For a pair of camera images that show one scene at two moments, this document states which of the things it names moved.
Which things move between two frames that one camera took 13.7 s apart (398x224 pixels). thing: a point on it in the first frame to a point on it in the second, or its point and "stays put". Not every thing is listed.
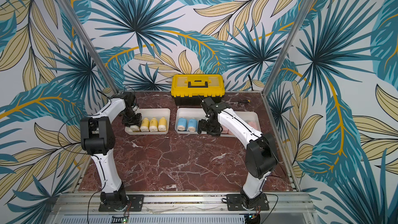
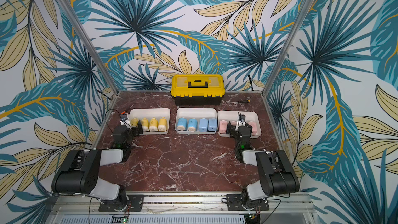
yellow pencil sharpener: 153,125 stays put
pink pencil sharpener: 253,124 stays put
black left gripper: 137,121 to 140,127
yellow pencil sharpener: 162,124 stays put
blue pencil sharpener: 182,124 stays put
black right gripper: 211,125 to 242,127
